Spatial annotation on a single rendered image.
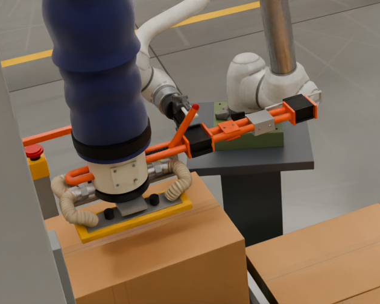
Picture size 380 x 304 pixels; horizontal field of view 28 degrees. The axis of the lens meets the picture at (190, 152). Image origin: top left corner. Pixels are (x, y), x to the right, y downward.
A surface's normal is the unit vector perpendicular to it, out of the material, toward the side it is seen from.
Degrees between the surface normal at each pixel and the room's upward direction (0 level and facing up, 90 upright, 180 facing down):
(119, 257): 0
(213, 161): 0
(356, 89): 0
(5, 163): 90
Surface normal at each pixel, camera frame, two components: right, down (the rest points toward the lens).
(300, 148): -0.10, -0.82
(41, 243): 0.35, 0.51
